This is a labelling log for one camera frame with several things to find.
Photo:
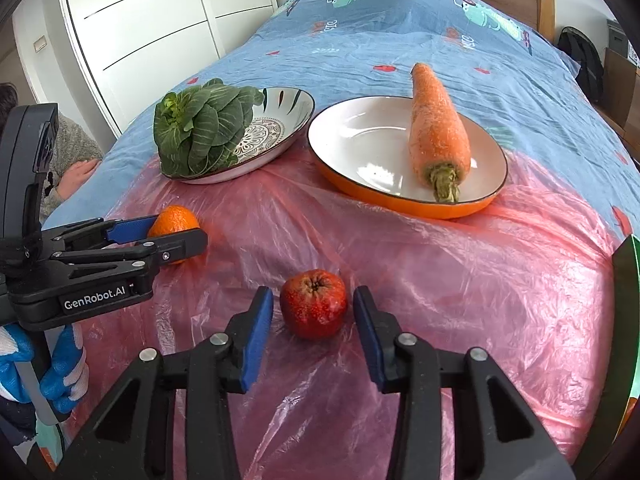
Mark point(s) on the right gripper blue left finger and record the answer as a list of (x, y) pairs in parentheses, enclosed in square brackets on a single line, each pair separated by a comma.
[(253, 335)]

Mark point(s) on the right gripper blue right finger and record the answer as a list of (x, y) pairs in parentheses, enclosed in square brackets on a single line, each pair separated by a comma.
[(368, 322)]

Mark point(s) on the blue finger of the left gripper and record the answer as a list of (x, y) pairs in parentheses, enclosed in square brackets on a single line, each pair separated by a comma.
[(130, 231), (176, 247)]

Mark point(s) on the orange mandarin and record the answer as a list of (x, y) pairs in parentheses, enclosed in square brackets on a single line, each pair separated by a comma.
[(174, 219)]

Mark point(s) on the small red apple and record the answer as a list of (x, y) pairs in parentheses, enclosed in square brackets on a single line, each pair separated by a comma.
[(314, 304)]

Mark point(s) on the left blue white gloved hand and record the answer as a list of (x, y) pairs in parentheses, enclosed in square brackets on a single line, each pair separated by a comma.
[(64, 383)]

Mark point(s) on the seated person in grey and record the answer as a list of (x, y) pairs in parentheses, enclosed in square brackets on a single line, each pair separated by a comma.
[(76, 157)]

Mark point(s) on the green leafy vegetable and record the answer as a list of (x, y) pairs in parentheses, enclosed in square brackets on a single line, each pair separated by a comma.
[(197, 130)]

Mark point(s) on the pink plastic sheet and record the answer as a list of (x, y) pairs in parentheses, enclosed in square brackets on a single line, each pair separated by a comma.
[(529, 279)]

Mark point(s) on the striped patterned bowl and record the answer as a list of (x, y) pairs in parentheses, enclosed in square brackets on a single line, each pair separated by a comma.
[(276, 125)]

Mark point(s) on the orange white shallow bowl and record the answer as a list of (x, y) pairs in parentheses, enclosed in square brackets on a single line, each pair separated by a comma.
[(361, 147)]

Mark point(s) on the orange carrot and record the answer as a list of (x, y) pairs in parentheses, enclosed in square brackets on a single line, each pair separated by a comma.
[(439, 147)]

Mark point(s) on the white wardrobe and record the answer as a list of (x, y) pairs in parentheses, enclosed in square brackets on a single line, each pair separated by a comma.
[(132, 52)]

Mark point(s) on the green rectangular tray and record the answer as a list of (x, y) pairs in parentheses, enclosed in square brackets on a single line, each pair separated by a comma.
[(611, 450)]

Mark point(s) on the blue cartoon bed sheet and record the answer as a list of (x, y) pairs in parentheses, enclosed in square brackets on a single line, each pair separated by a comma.
[(499, 72)]

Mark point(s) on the black backpack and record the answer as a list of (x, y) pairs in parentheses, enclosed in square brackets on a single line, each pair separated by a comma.
[(581, 49)]

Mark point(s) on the wooden drawer cabinet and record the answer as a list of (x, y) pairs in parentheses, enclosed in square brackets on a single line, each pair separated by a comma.
[(620, 100)]

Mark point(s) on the white printer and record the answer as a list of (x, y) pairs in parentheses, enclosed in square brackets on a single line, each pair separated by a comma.
[(620, 43)]

